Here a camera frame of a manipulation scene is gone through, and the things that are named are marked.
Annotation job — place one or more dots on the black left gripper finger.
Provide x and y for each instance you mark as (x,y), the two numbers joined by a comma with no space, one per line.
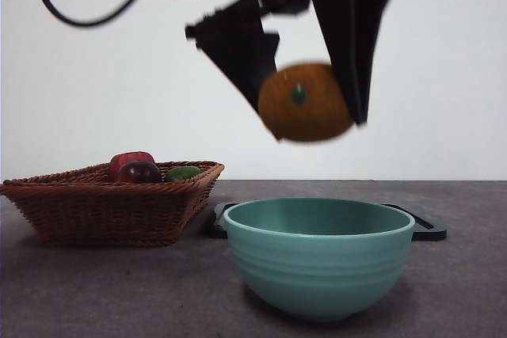
(241,45)
(352,29)

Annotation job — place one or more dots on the orange-brown kiwifruit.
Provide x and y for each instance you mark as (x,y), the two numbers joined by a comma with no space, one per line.
(305,116)

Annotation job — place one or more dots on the teal ribbed bowl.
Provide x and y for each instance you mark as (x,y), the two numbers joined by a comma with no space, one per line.
(317,266)

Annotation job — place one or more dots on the green avocado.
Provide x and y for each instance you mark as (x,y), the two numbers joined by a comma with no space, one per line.
(182,173)

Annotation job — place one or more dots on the red apple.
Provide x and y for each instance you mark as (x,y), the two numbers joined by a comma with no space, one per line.
(126,158)

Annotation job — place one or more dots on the dark purple plum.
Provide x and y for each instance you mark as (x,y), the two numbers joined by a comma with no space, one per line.
(138,172)

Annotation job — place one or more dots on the dark rectangular tray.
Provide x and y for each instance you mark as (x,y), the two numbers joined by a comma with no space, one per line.
(429,232)

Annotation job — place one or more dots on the brown wicker basket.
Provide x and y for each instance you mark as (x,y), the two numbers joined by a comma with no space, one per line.
(99,211)

